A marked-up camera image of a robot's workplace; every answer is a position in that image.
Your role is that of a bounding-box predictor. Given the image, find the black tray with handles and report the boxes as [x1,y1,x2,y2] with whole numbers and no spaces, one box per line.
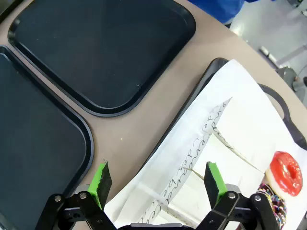
[138,57,307,173]

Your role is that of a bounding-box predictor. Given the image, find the white script-printed donut box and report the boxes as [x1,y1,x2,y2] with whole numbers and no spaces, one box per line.
[178,133,266,191]
[201,97,276,170]

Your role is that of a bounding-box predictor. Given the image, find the black rectangular serving tray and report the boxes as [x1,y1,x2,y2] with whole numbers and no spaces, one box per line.
[7,0,197,117]
[0,45,94,230]

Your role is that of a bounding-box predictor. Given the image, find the chocolate sprinkle donut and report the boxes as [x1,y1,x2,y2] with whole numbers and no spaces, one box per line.
[255,182,287,228]

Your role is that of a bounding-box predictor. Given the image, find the white paper sheet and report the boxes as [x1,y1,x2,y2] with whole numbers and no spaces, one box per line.
[104,59,307,230]

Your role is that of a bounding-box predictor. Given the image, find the red glazed donut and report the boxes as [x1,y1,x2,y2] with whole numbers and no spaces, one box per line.
[265,150,303,197]

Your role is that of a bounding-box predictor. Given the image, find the black-green right gripper left finger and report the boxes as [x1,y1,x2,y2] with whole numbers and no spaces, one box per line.
[35,161,116,230]

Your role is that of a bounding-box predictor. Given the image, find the black-green right gripper right finger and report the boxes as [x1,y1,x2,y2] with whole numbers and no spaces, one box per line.
[195,161,281,230]

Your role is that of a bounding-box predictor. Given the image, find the person in blue shirt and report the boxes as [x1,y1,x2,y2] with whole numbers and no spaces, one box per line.
[188,0,245,27]

